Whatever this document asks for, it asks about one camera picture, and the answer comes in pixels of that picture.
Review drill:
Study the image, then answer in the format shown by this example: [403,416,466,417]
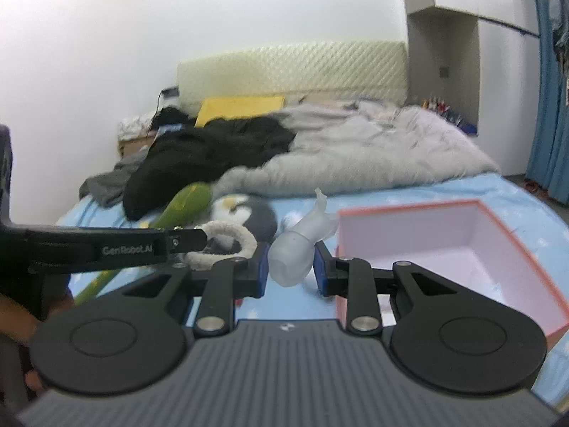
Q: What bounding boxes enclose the bed with blue sheet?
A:
[55,173,569,405]

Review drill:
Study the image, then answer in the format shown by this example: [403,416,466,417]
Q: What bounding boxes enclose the row of small bottles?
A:
[420,95,450,115]

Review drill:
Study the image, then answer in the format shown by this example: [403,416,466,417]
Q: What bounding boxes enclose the green plush toy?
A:
[73,182,213,305]

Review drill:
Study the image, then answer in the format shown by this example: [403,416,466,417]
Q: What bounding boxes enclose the grey duvet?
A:
[213,102,501,196]

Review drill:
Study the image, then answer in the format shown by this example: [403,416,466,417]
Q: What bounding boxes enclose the cream quilted headboard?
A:
[176,41,409,114]

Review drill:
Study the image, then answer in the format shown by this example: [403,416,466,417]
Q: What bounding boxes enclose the blue curtain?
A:
[525,0,569,207]

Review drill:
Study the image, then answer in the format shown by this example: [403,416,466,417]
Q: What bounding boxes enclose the black bag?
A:
[151,107,196,127]

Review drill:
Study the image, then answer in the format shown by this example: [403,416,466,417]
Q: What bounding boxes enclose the white crumpled cloth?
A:
[118,115,154,139]

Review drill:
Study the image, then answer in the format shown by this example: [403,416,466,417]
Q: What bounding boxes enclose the frosted translucent plastic bag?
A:
[268,188,339,286]

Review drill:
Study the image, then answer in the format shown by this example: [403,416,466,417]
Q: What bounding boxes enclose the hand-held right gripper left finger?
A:
[118,242,270,338]

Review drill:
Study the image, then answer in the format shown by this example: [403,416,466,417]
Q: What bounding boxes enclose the grey penguin plush toy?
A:
[202,194,278,254]

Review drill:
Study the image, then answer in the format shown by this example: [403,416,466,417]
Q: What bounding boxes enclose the hanging denim clothes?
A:
[536,0,569,107]

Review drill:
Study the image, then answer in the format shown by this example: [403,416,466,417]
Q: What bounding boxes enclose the grey built-in cabinet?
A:
[399,0,541,131]

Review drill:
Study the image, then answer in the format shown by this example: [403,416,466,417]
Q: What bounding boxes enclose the pink cardboard box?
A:
[335,200,569,348]

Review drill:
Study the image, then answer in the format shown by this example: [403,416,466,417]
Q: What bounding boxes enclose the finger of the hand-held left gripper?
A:
[153,227,209,259]

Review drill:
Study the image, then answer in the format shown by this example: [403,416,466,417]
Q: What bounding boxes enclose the black jacket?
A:
[122,116,298,222]

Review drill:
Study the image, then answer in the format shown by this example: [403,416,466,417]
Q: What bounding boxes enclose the grey garment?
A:
[79,147,149,207]

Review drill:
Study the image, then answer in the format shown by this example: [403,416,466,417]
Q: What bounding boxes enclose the white fuzzy headband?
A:
[184,223,259,272]

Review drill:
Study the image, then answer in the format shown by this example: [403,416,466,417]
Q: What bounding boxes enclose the blue packets on shelf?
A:
[447,111,479,137]

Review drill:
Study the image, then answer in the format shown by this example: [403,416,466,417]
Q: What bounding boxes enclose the yellow pillow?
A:
[196,95,286,127]

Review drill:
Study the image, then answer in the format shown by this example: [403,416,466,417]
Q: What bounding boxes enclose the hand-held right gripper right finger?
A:
[313,242,480,334]

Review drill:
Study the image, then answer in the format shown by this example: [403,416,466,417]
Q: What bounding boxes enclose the person's left hand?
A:
[0,276,74,392]

